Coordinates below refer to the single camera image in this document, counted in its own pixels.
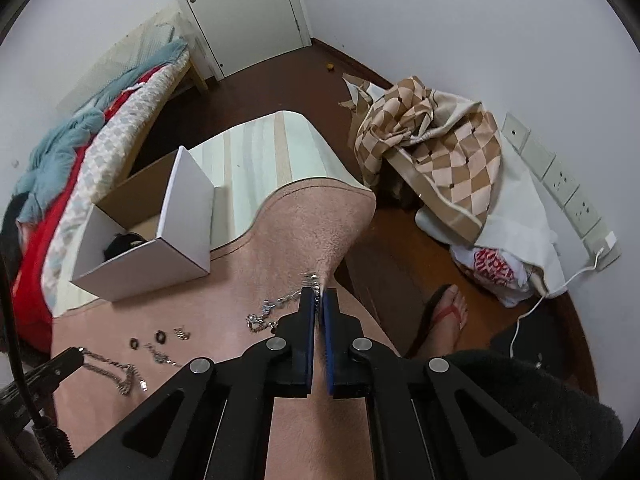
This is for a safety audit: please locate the small silver chain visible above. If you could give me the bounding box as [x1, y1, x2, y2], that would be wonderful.
[144, 342, 184, 369]

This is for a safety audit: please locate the person's foot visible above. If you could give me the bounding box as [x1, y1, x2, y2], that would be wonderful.
[422, 285, 469, 357]

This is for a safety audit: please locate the red printed plastic bag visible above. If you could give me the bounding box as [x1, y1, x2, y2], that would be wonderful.
[449, 244, 532, 309]

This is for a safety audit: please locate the black item in box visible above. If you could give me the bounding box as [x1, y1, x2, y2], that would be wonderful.
[103, 232, 151, 261]

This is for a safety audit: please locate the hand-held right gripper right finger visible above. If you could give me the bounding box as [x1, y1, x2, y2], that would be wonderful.
[322, 288, 582, 480]

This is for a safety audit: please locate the striped light table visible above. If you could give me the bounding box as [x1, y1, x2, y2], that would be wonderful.
[52, 110, 375, 319]

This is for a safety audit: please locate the person's dark clothing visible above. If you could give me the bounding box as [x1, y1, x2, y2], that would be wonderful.
[444, 349, 626, 480]

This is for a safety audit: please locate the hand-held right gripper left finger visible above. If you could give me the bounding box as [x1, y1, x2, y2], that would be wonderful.
[65, 287, 321, 480]

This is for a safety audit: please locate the bed with colourful blankets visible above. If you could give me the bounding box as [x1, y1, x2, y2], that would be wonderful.
[9, 71, 166, 347]

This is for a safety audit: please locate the black object on floor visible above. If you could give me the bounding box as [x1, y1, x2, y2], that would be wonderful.
[489, 317, 553, 363]

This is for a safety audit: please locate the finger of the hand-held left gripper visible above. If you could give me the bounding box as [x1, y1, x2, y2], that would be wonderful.
[19, 346, 87, 397]

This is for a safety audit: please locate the foot in red flip-flop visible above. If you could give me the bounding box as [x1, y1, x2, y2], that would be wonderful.
[402, 283, 469, 359]

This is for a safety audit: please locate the white cloth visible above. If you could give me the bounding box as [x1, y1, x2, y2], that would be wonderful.
[414, 89, 567, 297]

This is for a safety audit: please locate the patterned white quilt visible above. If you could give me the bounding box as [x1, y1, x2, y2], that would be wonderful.
[42, 66, 189, 312]

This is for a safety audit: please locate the black cable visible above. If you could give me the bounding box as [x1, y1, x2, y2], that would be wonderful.
[0, 252, 77, 463]

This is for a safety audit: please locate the silver chain necklace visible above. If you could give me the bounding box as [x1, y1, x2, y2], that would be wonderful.
[80, 347, 149, 397]

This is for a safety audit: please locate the teal blanket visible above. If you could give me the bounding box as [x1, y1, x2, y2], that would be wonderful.
[12, 40, 190, 224]

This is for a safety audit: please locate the white door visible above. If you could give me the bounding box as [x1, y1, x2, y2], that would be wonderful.
[159, 0, 314, 81]

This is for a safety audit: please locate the silver chain bracelet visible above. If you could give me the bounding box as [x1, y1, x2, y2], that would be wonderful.
[245, 272, 321, 337]

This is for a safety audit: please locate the white wall socket panel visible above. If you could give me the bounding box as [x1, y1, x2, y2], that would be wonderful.
[500, 112, 622, 267]

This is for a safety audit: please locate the white cardboard box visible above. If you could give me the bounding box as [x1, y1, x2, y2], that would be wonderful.
[70, 146, 216, 303]

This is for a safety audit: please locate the pink velvet mat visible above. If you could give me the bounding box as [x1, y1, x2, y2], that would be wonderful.
[50, 180, 402, 480]

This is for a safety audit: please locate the brown checkered cloth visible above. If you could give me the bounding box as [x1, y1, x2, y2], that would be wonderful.
[342, 74, 503, 244]

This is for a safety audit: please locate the wooden bed frame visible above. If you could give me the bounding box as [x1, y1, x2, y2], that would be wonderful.
[119, 54, 209, 182]

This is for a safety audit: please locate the white charging cable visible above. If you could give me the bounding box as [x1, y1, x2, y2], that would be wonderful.
[509, 247, 609, 357]

